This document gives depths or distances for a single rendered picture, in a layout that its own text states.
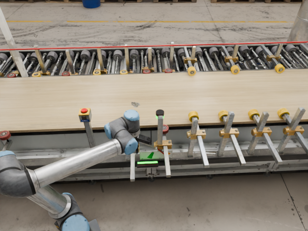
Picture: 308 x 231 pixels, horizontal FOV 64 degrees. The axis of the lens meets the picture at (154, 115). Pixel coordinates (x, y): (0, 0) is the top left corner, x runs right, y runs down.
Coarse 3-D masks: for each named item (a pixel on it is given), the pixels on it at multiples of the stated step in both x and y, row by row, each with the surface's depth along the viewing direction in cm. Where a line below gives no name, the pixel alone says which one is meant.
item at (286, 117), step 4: (284, 116) 199; (288, 116) 197; (288, 120) 194; (288, 124) 194; (296, 132) 185; (296, 136) 185; (300, 136) 182; (300, 140) 180; (304, 140) 179; (304, 144) 176; (304, 148) 176
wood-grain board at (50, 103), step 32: (0, 96) 227; (32, 96) 227; (64, 96) 227; (96, 96) 227; (128, 96) 227; (160, 96) 227; (192, 96) 227; (224, 96) 227; (256, 96) 227; (288, 96) 227; (0, 128) 196; (32, 128) 196; (64, 128) 196; (96, 128) 198
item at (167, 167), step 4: (164, 136) 195; (164, 148) 186; (164, 152) 183; (164, 156) 182; (168, 156) 181; (168, 160) 178; (168, 164) 175; (168, 168) 173; (168, 172) 170; (168, 176) 170
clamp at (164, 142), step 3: (156, 141) 190; (162, 141) 190; (165, 141) 190; (168, 141) 190; (156, 144) 188; (159, 144) 188; (162, 144) 188; (165, 144) 188; (168, 144) 188; (171, 144) 188; (159, 147) 189; (162, 147) 189; (168, 147) 189
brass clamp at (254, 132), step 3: (252, 129) 187; (255, 129) 186; (264, 129) 186; (267, 129) 186; (270, 129) 186; (252, 132) 187; (255, 132) 184; (258, 132) 184; (261, 132) 184; (264, 132) 184; (267, 132) 184; (270, 132) 184; (252, 135) 188; (255, 135) 185; (258, 135) 186; (261, 135) 186
